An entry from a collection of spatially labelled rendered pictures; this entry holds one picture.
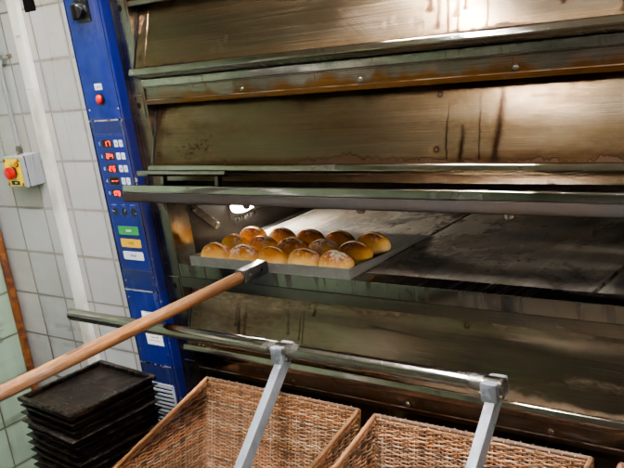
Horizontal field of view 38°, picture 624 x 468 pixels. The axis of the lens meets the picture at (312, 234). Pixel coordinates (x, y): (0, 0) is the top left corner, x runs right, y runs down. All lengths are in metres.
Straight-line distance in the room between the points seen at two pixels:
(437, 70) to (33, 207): 1.60
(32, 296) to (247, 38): 1.42
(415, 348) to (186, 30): 0.98
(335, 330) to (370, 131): 0.54
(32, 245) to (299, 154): 1.27
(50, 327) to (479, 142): 1.82
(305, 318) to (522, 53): 0.92
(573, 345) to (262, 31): 0.99
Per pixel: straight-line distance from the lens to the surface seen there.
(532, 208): 1.68
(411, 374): 1.65
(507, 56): 1.81
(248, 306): 2.45
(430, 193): 1.79
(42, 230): 3.06
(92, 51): 2.58
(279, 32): 2.11
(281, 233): 2.50
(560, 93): 1.80
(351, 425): 2.24
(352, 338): 2.23
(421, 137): 1.93
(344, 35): 1.99
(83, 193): 2.82
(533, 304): 1.92
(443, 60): 1.88
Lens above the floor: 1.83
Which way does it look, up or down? 14 degrees down
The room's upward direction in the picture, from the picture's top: 9 degrees counter-clockwise
